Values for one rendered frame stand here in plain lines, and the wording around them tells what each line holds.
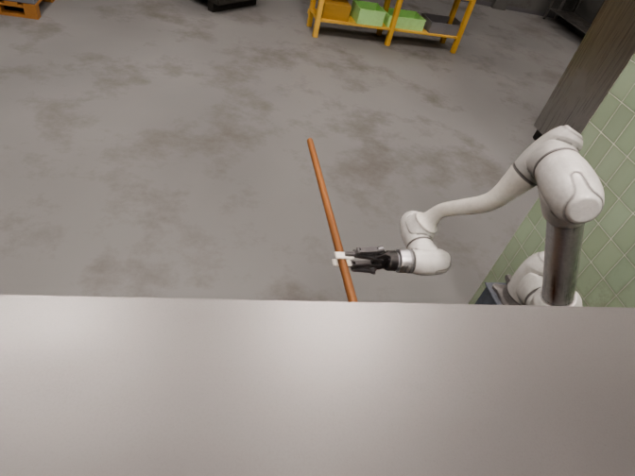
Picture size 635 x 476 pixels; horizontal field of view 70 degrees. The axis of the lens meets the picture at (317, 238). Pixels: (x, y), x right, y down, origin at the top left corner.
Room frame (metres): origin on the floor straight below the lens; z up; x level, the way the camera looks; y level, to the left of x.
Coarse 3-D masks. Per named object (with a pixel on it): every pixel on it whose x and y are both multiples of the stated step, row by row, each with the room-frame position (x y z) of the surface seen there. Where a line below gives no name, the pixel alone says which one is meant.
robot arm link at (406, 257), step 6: (402, 252) 1.24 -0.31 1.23; (408, 252) 1.25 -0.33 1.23; (402, 258) 1.22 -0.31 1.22; (408, 258) 1.23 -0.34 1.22; (414, 258) 1.24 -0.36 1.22; (402, 264) 1.21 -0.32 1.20; (408, 264) 1.21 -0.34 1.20; (414, 264) 1.22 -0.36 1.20; (396, 270) 1.22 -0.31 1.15; (402, 270) 1.21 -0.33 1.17; (408, 270) 1.21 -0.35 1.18
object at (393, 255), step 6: (390, 252) 1.24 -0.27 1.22; (396, 252) 1.24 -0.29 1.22; (378, 258) 1.21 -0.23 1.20; (384, 258) 1.21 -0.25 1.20; (390, 258) 1.21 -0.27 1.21; (396, 258) 1.22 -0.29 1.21; (384, 264) 1.22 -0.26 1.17; (390, 264) 1.20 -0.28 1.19; (396, 264) 1.20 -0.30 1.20; (390, 270) 1.20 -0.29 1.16
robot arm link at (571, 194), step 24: (552, 168) 1.15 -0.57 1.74; (576, 168) 1.13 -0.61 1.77; (552, 192) 1.09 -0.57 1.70; (576, 192) 1.06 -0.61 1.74; (600, 192) 1.07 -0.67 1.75; (552, 216) 1.09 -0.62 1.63; (576, 216) 1.04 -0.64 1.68; (552, 240) 1.13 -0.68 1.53; (576, 240) 1.11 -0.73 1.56; (552, 264) 1.13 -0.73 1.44; (576, 264) 1.13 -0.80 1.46; (552, 288) 1.13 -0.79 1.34
